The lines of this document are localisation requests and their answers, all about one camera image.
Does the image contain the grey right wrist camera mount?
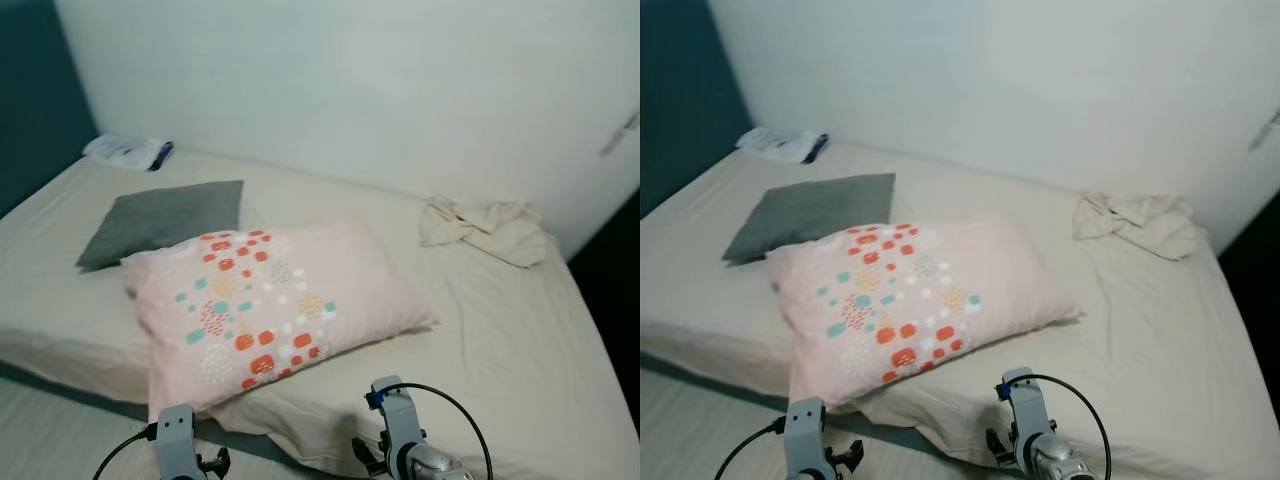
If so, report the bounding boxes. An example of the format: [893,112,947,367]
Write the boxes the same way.
[366,376,426,480]
[996,368,1056,480]

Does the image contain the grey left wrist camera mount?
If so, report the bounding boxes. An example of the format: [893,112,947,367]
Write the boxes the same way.
[155,404,199,480]
[783,397,829,480]

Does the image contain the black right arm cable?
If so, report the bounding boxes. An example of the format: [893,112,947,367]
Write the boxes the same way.
[1030,374,1113,480]
[400,383,494,480]

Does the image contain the crumpled beige cloth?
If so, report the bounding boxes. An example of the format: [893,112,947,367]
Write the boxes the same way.
[418,196,551,269]
[1073,191,1209,262]

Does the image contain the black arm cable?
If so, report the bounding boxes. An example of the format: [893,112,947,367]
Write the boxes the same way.
[400,383,494,480]
[1030,374,1113,480]
[93,424,161,480]
[712,418,789,480]

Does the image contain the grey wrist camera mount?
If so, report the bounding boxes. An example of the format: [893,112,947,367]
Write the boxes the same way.
[996,368,1056,480]
[155,404,199,480]
[783,397,829,480]
[366,376,426,480]

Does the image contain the bed with beige sheet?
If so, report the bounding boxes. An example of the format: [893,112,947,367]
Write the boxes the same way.
[0,148,641,480]
[640,140,1280,480]

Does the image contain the pink patterned pillow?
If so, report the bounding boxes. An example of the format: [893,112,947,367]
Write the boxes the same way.
[120,218,439,421]
[766,210,1085,409]

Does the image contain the grey cushion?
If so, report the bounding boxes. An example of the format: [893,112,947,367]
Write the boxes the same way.
[722,173,897,265]
[76,180,245,271]

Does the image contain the white and blue packet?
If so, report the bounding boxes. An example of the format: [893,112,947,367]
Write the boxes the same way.
[82,133,175,172]
[737,127,830,165]

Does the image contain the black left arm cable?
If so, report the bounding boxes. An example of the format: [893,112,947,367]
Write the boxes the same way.
[93,424,161,480]
[712,418,789,480]

